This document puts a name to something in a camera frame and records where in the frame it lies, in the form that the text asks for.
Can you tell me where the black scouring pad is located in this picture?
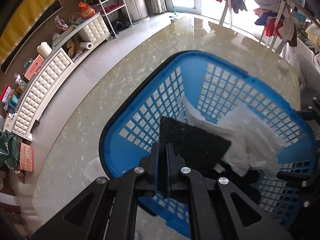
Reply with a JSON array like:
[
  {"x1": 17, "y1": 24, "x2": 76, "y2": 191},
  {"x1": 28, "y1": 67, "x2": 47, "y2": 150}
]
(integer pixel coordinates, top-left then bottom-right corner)
[{"x1": 158, "y1": 116, "x2": 232, "y2": 178}]

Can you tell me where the white knitted cloth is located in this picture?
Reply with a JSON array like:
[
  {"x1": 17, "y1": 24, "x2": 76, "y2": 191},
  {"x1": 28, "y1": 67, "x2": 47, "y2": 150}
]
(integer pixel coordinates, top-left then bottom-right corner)
[{"x1": 177, "y1": 96, "x2": 286, "y2": 179}]

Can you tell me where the blue plastic laundry basket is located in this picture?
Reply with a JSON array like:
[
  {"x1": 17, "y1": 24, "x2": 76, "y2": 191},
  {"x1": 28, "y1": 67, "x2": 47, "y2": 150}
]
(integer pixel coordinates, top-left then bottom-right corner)
[{"x1": 99, "y1": 51, "x2": 318, "y2": 237}]

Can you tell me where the pink cardboard box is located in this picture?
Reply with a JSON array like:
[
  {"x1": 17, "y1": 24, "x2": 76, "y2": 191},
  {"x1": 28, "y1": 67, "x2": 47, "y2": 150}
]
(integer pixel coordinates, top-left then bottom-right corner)
[{"x1": 18, "y1": 143, "x2": 34, "y2": 172}]

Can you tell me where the green plastic bag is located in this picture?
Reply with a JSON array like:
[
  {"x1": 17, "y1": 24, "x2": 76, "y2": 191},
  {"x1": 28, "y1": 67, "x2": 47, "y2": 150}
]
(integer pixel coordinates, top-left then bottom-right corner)
[{"x1": 0, "y1": 130, "x2": 20, "y2": 172}]

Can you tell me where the paper towel roll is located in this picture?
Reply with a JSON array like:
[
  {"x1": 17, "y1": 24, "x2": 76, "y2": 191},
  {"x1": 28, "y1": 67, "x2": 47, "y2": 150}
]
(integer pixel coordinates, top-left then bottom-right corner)
[{"x1": 79, "y1": 42, "x2": 93, "y2": 50}]

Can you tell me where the white tufted TV cabinet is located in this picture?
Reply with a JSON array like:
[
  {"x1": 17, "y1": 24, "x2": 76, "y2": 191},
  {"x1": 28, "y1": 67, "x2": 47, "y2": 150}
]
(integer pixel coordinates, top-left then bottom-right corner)
[{"x1": 11, "y1": 13, "x2": 110, "y2": 141}]

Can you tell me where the salmon pink box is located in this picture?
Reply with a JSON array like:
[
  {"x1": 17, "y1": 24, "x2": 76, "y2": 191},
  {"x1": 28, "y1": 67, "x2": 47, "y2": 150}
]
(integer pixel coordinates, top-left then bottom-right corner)
[{"x1": 24, "y1": 55, "x2": 44, "y2": 81}]

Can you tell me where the cream cylinder jar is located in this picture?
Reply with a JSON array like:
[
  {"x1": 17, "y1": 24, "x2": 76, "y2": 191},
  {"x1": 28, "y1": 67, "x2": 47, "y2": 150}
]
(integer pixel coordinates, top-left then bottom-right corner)
[{"x1": 37, "y1": 42, "x2": 52, "y2": 59}]

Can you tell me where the clothes drying rack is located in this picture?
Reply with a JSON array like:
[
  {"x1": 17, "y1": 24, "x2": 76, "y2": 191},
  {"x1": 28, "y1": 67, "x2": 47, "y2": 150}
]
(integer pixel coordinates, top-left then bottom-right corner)
[{"x1": 209, "y1": 0, "x2": 302, "y2": 47}]

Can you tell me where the orange bag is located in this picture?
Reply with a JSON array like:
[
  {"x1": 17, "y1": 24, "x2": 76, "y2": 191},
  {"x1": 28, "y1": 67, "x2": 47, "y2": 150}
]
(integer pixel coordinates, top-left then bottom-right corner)
[{"x1": 78, "y1": 2, "x2": 95, "y2": 19}]

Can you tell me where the white metal shelf rack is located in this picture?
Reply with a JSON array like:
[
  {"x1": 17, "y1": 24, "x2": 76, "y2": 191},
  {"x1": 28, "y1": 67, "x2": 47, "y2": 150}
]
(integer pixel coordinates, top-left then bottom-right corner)
[{"x1": 84, "y1": 0, "x2": 132, "y2": 38}]

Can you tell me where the yellow cloth hanging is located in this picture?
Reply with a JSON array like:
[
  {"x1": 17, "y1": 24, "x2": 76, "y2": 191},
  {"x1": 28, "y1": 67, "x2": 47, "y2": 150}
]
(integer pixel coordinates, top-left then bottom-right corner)
[{"x1": 1, "y1": 0, "x2": 60, "y2": 63}]

